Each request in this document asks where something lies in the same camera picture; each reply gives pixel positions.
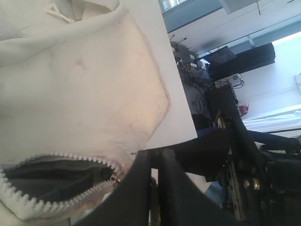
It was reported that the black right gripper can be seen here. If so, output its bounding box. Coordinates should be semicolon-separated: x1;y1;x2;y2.
148;111;301;226

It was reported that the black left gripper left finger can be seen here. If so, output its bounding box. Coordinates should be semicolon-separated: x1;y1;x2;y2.
76;151;151;226

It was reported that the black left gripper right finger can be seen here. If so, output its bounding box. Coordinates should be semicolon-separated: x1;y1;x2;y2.
158;149;235;226

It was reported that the white fabric duffel bag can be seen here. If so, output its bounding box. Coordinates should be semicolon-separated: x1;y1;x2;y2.
0;0;170;221

